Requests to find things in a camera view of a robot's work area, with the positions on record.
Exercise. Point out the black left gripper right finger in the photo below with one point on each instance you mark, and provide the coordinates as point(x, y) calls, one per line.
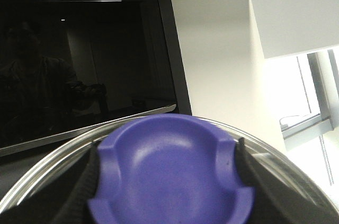
point(283, 193)

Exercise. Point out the black range hood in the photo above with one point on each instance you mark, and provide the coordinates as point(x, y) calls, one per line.
point(68, 66)

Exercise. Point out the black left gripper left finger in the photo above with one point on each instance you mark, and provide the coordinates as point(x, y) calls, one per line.
point(62, 201)

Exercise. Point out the grey framed window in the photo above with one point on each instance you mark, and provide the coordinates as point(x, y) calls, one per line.
point(311, 136)

